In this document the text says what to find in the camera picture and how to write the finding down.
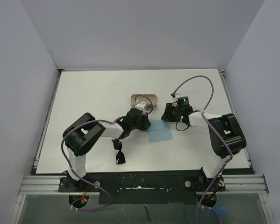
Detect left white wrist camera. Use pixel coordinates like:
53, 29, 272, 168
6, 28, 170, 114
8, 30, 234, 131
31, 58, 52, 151
135, 101, 148, 113

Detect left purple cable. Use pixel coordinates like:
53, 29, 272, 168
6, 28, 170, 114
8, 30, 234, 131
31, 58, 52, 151
60, 93, 156, 212

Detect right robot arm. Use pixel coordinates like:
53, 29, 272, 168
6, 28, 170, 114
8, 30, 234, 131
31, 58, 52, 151
161, 97, 247, 191

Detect black sunglasses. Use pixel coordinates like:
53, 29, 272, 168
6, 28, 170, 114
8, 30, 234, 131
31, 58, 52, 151
112, 139, 126, 165

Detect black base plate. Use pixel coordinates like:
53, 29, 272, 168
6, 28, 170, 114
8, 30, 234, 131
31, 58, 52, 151
58, 170, 226, 204

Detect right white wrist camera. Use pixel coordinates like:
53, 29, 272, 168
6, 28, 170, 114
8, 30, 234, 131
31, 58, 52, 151
171, 92, 181, 106

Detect map print glasses case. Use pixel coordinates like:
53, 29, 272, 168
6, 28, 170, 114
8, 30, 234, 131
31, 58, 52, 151
130, 93, 157, 109

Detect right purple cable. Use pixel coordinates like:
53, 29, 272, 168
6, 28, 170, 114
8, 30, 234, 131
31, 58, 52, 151
171, 75, 233, 224

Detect aluminium rail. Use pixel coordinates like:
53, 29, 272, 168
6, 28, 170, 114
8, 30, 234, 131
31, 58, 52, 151
18, 175, 269, 195

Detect blue cleaning cloth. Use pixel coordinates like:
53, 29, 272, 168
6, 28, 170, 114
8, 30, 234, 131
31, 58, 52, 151
147, 120, 173, 143

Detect purple cable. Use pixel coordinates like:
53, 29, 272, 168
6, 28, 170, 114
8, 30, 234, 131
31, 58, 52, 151
171, 75, 233, 224
60, 93, 156, 212

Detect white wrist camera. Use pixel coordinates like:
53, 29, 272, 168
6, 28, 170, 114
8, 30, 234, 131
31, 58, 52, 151
135, 101, 148, 113
171, 92, 181, 106

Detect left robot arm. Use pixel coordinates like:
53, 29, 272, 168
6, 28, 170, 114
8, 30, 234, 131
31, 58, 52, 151
61, 108, 151, 192

